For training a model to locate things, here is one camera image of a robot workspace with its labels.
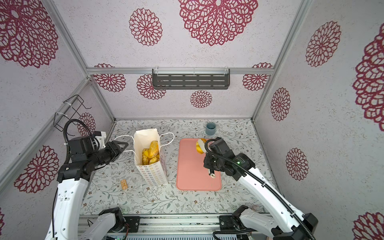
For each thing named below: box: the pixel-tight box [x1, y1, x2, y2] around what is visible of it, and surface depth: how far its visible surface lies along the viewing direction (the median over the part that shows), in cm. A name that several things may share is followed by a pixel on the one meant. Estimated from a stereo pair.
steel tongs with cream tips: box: [208, 169, 216, 179], surface depth 66 cm
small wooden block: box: [121, 179, 128, 190], surface depth 87 cm
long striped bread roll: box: [142, 155, 150, 166], surface depth 85 cm
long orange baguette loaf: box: [142, 148, 150, 160], surface depth 86 cm
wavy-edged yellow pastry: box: [149, 157, 160, 165], surface depth 81 cm
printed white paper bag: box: [133, 128, 169, 187], surface depth 81 cm
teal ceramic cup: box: [205, 122, 216, 136], surface depth 112 cm
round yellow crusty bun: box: [148, 140, 159, 159], surface depth 82 cm
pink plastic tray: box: [176, 138, 222, 191], surface depth 89 cm
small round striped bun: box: [196, 138, 207, 154], surface depth 81 cm
